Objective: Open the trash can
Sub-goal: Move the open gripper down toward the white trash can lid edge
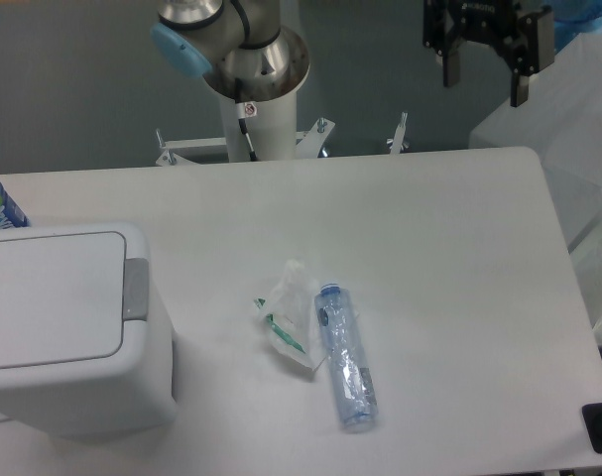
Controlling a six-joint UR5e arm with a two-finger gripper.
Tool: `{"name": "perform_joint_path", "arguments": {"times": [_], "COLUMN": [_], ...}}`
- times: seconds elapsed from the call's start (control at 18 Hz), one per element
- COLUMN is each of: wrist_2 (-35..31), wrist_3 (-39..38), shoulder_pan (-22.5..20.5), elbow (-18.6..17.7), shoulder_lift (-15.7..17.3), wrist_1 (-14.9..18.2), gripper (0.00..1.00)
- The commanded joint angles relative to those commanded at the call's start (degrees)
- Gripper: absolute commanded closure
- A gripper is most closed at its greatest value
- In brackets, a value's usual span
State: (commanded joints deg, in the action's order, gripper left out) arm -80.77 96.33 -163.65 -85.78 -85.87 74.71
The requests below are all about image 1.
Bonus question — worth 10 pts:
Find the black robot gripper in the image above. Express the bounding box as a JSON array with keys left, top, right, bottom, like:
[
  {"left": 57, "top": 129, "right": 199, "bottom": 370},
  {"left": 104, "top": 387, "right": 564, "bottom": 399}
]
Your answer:
[{"left": 422, "top": 1, "right": 555, "bottom": 107}]

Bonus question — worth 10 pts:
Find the white trash can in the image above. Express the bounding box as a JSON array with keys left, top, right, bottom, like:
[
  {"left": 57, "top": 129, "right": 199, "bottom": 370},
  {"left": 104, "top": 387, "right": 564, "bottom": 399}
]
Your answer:
[{"left": 0, "top": 222, "right": 178, "bottom": 437}]

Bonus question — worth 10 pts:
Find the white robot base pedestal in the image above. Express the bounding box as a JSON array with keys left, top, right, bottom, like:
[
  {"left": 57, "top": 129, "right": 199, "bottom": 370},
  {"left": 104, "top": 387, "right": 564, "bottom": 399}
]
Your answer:
[{"left": 218, "top": 80, "right": 297, "bottom": 163}]

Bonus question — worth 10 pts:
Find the clear blue plastic bottle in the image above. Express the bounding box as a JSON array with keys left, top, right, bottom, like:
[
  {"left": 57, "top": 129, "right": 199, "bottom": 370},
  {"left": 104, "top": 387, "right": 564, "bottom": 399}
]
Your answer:
[{"left": 314, "top": 283, "right": 378, "bottom": 432}]

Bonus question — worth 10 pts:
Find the silver robot arm blue cap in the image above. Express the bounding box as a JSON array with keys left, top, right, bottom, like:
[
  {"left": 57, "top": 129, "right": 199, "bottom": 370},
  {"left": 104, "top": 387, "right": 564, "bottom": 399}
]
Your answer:
[{"left": 151, "top": 1, "right": 555, "bottom": 107}]

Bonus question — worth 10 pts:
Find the blue plastic bag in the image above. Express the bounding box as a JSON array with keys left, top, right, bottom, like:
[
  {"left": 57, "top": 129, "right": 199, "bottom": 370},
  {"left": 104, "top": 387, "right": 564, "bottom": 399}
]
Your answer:
[{"left": 548, "top": 0, "right": 602, "bottom": 53}]

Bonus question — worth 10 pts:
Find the metal clamp bolt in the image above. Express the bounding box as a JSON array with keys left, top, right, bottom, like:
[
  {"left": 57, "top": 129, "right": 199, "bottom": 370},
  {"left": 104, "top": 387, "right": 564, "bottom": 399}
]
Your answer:
[{"left": 386, "top": 111, "right": 410, "bottom": 155}]

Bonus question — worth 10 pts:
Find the grey trash can latch button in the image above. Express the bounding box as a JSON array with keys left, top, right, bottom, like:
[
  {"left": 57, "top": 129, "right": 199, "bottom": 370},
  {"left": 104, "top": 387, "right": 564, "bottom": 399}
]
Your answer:
[{"left": 122, "top": 258, "right": 150, "bottom": 321}]

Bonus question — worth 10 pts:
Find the black cable on pedestal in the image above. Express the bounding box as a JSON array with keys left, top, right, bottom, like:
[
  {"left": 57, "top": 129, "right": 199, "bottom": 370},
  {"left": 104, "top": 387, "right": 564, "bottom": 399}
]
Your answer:
[{"left": 233, "top": 77, "right": 259, "bottom": 163}]

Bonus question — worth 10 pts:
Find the crumpled clear plastic bag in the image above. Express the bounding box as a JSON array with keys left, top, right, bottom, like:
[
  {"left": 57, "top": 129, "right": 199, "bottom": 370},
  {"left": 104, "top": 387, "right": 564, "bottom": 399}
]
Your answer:
[{"left": 253, "top": 259, "right": 325, "bottom": 372}]

